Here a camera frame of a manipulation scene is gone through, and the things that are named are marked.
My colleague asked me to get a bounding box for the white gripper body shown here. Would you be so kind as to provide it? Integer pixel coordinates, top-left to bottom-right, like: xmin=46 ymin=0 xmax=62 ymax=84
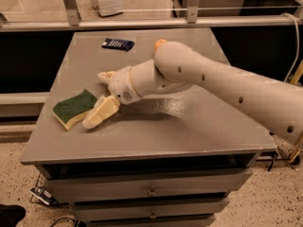
xmin=108 ymin=66 xmax=141 ymax=105

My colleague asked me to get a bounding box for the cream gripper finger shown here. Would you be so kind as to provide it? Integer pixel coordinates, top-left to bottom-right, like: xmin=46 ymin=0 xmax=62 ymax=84
xmin=82 ymin=96 xmax=120 ymax=129
xmin=98 ymin=71 xmax=116 ymax=84

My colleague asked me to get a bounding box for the green and yellow sponge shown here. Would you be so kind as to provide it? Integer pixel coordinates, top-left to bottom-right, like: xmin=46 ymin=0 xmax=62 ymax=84
xmin=52 ymin=89 xmax=98 ymax=131

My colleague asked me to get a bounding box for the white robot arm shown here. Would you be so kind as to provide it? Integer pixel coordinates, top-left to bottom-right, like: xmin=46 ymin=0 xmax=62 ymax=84
xmin=83 ymin=40 xmax=303 ymax=147

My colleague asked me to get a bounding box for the dark blue snack packet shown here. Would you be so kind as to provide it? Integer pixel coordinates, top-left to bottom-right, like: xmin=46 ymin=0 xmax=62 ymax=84
xmin=101 ymin=38 xmax=134 ymax=51

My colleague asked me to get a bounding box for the orange fruit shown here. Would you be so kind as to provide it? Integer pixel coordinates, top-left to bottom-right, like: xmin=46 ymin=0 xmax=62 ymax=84
xmin=153 ymin=39 xmax=167 ymax=51

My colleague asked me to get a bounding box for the grey drawer cabinet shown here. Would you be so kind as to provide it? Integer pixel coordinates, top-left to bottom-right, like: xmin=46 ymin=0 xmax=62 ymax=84
xmin=20 ymin=27 xmax=277 ymax=227

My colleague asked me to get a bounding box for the top grey drawer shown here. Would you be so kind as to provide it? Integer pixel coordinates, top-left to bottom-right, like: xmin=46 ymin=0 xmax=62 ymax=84
xmin=45 ymin=168 xmax=252 ymax=202

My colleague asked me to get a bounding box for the grey drawer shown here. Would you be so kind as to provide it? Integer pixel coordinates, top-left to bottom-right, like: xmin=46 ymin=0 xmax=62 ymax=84
xmin=45 ymin=168 xmax=252 ymax=202
xmin=87 ymin=215 xmax=215 ymax=227
xmin=72 ymin=198 xmax=229 ymax=221

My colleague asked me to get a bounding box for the power strip on floor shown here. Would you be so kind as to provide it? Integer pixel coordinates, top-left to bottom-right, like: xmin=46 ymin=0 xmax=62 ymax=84
xmin=30 ymin=186 xmax=53 ymax=205

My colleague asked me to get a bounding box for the middle grey drawer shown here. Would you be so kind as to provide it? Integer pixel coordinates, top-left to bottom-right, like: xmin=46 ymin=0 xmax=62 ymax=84
xmin=72 ymin=198 xmax=229 ymax=221

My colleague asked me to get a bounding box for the bottom grey drawer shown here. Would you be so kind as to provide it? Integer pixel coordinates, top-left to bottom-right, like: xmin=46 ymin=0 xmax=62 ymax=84
xmin=87 ymin=215 xmax=215 ymax=227

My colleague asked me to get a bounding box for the black object bottom left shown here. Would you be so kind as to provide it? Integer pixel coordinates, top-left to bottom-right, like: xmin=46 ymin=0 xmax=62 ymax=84
xmin=0 ymin=204 xmax=26 ymax=227

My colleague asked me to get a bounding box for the metal guard rail frame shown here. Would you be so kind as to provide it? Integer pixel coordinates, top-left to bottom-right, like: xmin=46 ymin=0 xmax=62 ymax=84
xmin=0 ymin=0 xmax=303 ymax=32

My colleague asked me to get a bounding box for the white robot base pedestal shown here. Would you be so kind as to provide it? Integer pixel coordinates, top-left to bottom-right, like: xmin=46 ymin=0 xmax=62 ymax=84
xmin=90 ymin=0 xmax=123 ymax=17

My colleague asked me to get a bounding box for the white cable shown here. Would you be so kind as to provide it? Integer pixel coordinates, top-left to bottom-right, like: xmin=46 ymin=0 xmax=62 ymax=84
xmin=280 ymin=12 xmax=301 ymax=83

